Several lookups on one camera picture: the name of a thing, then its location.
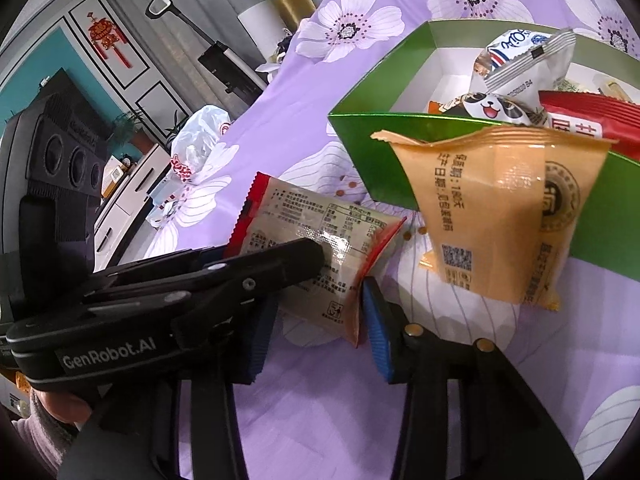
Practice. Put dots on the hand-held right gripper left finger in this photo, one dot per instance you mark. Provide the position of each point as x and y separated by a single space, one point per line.
255 345

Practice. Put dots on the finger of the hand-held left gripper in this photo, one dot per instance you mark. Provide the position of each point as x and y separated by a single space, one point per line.
280 270
150 265

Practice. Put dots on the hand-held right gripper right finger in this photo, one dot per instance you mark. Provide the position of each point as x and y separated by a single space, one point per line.
380 332

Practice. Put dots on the beige red-edged snack packet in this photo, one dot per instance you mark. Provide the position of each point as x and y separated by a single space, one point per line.
310 220

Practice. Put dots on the green cardboard box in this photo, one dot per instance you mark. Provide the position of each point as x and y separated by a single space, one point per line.
370 150

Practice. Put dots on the red snack packet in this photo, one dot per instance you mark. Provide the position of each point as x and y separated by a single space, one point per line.
590 110

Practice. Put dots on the white blue snack packet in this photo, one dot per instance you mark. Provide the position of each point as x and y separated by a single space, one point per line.
520 60

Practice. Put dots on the person's left forearm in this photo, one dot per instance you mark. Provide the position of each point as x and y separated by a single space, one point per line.
40 445

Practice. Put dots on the person's left hand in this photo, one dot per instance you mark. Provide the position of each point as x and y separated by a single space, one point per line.
65 406

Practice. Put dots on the white low cabinet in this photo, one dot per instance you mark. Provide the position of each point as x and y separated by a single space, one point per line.
130 190

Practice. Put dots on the purple floral cloth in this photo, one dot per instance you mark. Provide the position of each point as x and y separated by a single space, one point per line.
310 410

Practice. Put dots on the green potted plant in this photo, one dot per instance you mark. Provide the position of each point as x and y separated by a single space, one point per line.
135 130

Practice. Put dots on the black television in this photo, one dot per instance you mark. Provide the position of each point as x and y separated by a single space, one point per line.
62 80

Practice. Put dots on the white plastic bag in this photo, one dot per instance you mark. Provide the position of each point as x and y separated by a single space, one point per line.
200 130

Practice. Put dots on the orange snack packet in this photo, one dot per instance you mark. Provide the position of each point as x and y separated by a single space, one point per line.
500 210

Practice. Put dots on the black and white vacuum cleaner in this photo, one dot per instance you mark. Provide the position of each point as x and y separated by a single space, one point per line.
225 65

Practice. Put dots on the white bin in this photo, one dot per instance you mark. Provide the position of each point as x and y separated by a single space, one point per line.
265 25

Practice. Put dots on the panda print snack packet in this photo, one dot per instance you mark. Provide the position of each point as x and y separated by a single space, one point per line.
495 107

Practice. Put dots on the gold foil snack packet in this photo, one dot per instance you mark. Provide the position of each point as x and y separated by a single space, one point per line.
612 89

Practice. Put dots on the red knot wall ornament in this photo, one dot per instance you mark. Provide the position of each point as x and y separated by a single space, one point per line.
105 35

